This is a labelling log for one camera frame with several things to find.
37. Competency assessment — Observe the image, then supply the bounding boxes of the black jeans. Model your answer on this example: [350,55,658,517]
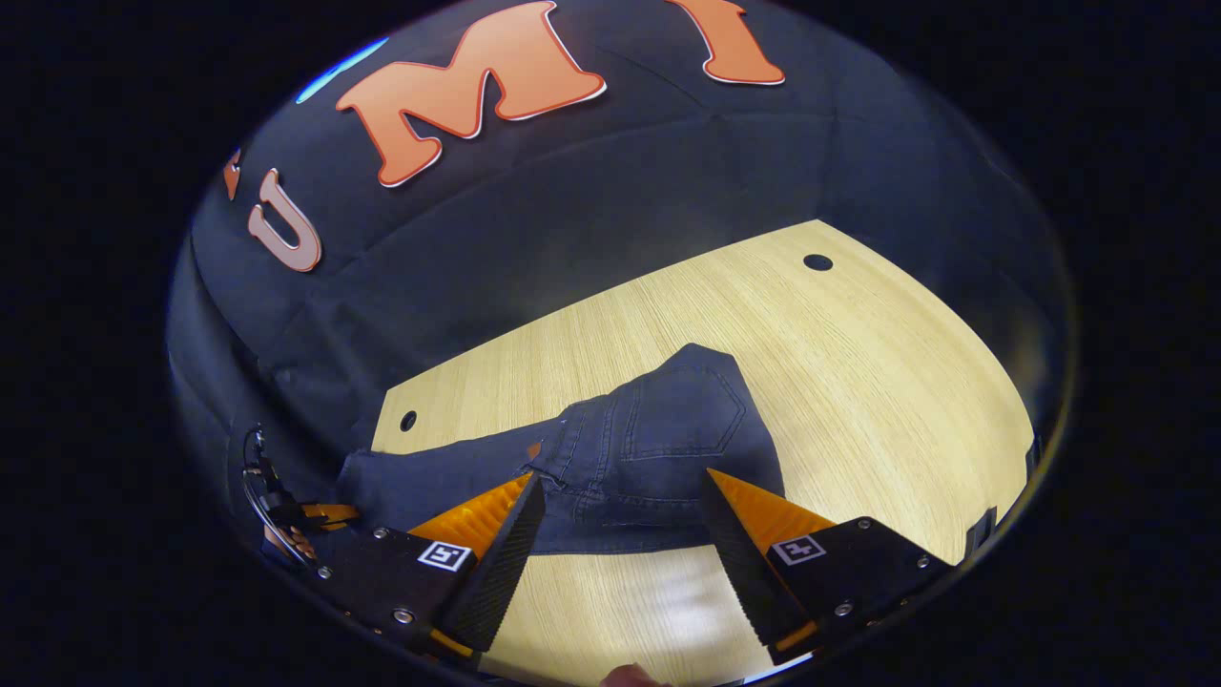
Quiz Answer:
[336,343,785,556]

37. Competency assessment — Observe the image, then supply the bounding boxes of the black backdrop cloth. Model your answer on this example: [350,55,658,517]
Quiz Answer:
[167,0,1074,535]

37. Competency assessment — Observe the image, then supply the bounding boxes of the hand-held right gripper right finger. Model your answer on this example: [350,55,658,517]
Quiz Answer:
[701,468,955,666]

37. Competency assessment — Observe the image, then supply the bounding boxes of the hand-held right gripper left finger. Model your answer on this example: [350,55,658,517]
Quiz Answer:
[313,472,548,659]

